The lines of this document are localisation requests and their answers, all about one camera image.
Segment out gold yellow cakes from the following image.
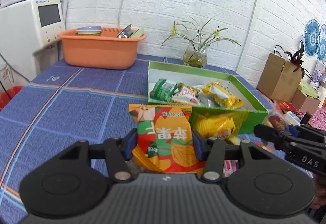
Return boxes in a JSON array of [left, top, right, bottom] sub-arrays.
[[191, 111, 248, 146]]

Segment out glass vase with flowers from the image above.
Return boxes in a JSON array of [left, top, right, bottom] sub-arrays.
[[160, 17, 240, 68]]

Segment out white monitor appliance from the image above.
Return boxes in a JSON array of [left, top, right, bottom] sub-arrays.
[[1, 0, 66, 85]]

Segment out blue plaid tablecloth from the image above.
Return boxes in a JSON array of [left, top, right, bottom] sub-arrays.
[[0, 53, 314, 224]]

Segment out small brown cardboard box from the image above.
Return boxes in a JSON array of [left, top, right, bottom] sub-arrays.
[[291, 89, 320, 115]]

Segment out orange plastic basin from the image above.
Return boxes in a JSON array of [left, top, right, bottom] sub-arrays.
[[58, 28, 147, 70]]

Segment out purple leaf plant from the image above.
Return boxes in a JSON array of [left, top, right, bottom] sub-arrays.
[[284, 40, 313, 81]]

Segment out green snack packet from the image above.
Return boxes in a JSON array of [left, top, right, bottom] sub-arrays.
[[149, 79, 179, 102]]

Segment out pink melon seeds bag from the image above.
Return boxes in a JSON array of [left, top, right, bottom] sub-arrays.
[[223, 160, 238, 178]]

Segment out white silver snack packet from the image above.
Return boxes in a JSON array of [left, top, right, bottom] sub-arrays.
[[192, 85, 220, 108]]

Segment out light green flat box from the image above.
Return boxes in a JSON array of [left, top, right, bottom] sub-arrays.
[[298, 81, 318, 99]]

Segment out clear bag mixed nuts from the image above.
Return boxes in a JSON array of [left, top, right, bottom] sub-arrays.
[[262, 103, 290, 130]]

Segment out orange red snack bag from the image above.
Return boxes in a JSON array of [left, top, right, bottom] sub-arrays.
[[128, 104, 205, 174]]

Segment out red white snack packet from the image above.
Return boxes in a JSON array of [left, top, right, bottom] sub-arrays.
[[171, 83, 200, 106]]

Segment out blue round wall decoration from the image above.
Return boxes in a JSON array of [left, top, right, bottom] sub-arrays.
[[303, 19, 321, 57]]

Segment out green cardboard box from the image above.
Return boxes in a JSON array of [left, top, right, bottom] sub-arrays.
[[148, 61, 271, 134]]

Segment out person's right hand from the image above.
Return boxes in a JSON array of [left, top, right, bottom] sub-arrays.
[[310, 174, 326, 210]]

